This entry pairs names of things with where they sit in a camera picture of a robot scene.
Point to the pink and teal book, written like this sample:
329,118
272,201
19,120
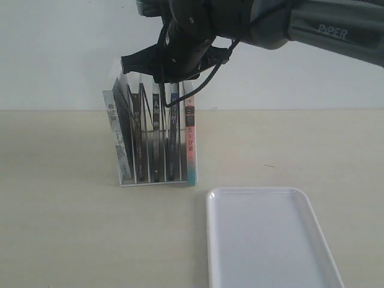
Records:
190,140

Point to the black book white title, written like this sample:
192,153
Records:
156,124

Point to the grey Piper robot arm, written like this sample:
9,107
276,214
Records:
349,28

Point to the dark brown book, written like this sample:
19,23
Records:
140,150

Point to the white plastic tray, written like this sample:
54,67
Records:
266,237

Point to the white wire book rack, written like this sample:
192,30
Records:
173,92

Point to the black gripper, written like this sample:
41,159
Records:
176,57

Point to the dark blue book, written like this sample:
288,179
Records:
173,155

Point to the grey white leaning book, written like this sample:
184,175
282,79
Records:
118,114

